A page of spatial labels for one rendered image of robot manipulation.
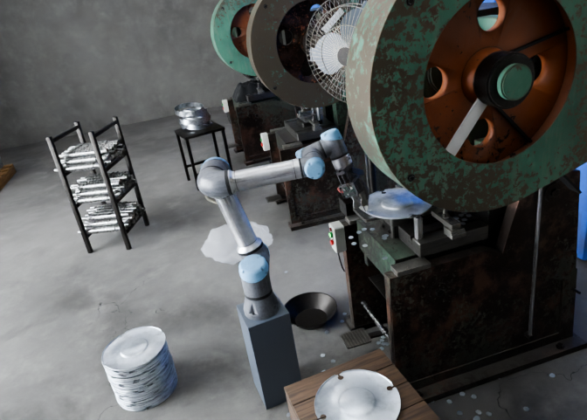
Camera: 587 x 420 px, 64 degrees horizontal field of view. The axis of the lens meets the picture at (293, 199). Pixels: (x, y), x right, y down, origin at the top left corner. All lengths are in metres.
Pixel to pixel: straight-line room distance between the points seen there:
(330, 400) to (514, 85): 1.16
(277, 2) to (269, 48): 0.27
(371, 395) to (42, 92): 7.49
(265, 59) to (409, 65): 1.80
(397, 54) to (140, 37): 7.13
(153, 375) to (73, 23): 6.67
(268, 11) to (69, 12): 5.60
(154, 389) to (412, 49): 1.82
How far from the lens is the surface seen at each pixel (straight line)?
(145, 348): 2.39
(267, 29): 3.04
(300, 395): 1.81
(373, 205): 2.01
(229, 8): 4.74
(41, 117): 8.60
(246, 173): 1.74
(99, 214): 3.98
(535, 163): 1.68
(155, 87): 8.33
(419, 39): 1.36
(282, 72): 3.08
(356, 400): 1.76
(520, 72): 1.47
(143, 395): 2.41
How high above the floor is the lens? 1.65
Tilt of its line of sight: 24 degrees down
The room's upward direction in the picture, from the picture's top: 9 degrees counter-clockwise
